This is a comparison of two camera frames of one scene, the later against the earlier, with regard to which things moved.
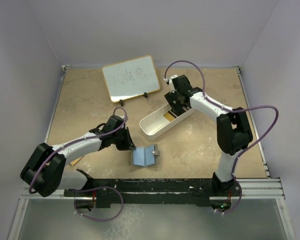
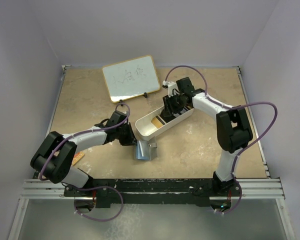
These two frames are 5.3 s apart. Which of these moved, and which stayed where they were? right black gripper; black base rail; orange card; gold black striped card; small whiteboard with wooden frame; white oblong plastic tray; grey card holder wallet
Moved: white oblong plastic tray; gold black striped card; grey card holder wallet
Stayed: black base rail; right black gripper; orange card; small whiteboard with wooden frame
